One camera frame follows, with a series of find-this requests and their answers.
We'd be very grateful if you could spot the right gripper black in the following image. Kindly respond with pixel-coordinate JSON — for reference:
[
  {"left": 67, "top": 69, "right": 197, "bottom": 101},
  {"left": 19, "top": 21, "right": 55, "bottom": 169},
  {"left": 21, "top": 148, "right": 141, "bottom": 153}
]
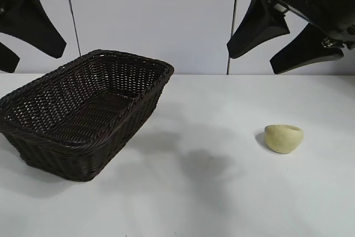
[{"left": 226, "top": 0, "right": 355, "bottom": 75}]

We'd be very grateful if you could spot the dark brown wicker basket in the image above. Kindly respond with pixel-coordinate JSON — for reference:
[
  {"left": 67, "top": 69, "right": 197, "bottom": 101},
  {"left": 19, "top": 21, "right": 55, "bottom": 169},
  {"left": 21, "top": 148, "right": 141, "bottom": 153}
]
[{"left": 0, "top": 49, "right": 175, "bottom": 183}]

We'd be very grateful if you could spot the pale yellow pear-shaped fruit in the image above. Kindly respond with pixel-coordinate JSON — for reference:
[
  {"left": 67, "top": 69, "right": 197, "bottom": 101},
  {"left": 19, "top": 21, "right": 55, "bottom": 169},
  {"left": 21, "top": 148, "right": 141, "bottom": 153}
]
[{"left": 263, "top": 124, "right": 305, "bottom": 154}]

